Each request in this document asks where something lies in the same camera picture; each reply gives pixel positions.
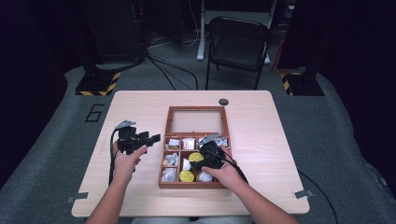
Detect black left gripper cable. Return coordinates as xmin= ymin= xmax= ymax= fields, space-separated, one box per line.
xmin=107 ymin=128 xmax=121 ymax=188

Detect person's right hand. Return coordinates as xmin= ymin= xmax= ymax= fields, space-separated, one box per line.
xmin=201 ymin=146 xmax=248 ymax=191

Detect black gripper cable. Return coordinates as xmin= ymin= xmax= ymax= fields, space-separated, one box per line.
xmin=214 ymin=149 xmax=250 ymax=185
xmin=107 ymin=128 xmax=121 ymax=188

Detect person's left hand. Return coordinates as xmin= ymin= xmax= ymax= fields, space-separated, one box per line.
xmin=112 ymin=141 xmax=148 ymax=185

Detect white and yellow packet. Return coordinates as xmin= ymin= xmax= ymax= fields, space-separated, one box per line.
xmin=166 ymin=138 xmax=181 ymax=150

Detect black folding chair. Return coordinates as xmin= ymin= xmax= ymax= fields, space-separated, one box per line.
xmin=205 ymin=16 xmax=273 ymax=91

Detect grey table bracket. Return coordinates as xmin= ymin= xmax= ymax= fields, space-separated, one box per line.
xmin=65 ymin=191 xmax=90 ymax=204
xmin=292 ymin=189 xmax=315 ymax=200

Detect silver foil wrapped sweet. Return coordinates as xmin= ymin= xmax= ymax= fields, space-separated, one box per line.
xmin=161 ymin=167 xmax=178 ymax=183
xmin=163 ymin=152 xmax=179 ymax=167

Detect black floor cables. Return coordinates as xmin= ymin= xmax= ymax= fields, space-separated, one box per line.
xmin=145 ymin=50 xmax=200 ymax=91

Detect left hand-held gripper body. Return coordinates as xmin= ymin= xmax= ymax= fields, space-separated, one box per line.
xmin=114 ymin=119 xmax=149 ymax=156

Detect white desk frame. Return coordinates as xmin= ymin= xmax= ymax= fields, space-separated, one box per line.
xmin=195 ymin=0 xmax=278 ymax=65

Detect black computer tower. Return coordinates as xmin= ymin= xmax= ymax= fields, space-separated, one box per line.
xmin=81 ymin=0 xmax=148 ymax=64

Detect black floor cable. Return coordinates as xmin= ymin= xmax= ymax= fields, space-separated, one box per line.
xmin=297 ymin=169 xmax=340 ymax=224

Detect white packet with red print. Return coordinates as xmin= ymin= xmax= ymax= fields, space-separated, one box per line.
xmin=181 ymin=137 xmax=196 ymax=150

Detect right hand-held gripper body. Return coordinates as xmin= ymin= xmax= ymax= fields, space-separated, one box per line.
xmin=198 ymin=133 xmax=226 ymax=171

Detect brown wooden compartment box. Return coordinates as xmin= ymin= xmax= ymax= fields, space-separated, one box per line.
xmin=158 ymin=105 xmax=232 ymax=189

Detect striped black stand base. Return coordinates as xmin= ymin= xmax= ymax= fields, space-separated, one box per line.
xmin=279 ymin=71 xmax=325 ymax=97
xmin=75 ymin=71 xmax=121 ymax=97

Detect silver foil packets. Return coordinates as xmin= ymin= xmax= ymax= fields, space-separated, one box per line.
xmin=198 ymin=136 xmax=230 ymax=148

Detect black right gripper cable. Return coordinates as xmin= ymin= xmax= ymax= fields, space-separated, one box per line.
xmin=214 ymin=149 xmax=250 ymax=185

